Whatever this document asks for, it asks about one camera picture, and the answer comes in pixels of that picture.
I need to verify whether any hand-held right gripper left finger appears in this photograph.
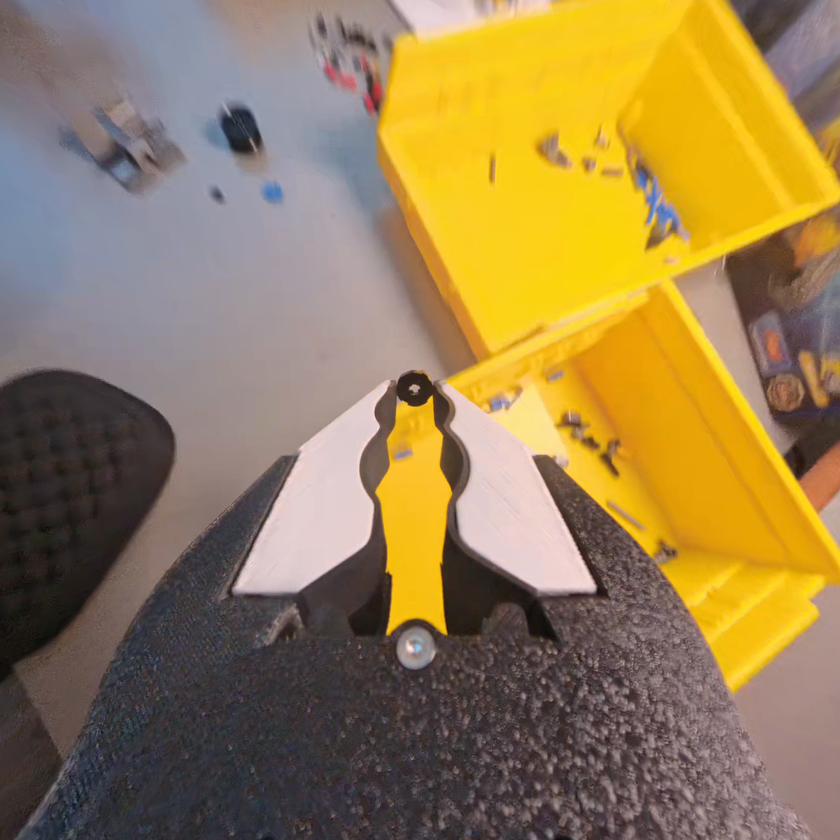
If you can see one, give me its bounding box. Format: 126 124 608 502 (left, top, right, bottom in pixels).
233 379 398 637

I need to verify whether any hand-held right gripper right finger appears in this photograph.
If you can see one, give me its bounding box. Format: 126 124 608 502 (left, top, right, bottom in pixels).
433 381 598 639

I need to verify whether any black spoked toy wheel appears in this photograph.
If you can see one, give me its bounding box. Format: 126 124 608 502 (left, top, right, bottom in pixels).
218 104 265 156

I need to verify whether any silver panel toy piece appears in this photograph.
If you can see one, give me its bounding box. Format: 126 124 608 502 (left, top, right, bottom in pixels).
58 97 188 196

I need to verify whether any person's left forearm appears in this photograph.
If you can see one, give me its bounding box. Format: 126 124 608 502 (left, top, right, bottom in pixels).
0 369 177 683

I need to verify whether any pile of grey black parts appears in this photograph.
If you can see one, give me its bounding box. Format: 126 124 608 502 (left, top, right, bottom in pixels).
482 367 680 565

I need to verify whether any wide yellow plastic bin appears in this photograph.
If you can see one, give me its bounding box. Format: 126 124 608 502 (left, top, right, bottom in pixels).
376 0 840 361

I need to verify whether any robot kit box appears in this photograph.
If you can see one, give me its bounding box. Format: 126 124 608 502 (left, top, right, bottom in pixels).
725 0 840 460

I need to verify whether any pile of small building parts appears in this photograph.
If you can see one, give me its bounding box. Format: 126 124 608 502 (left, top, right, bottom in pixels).
308 10 395 118

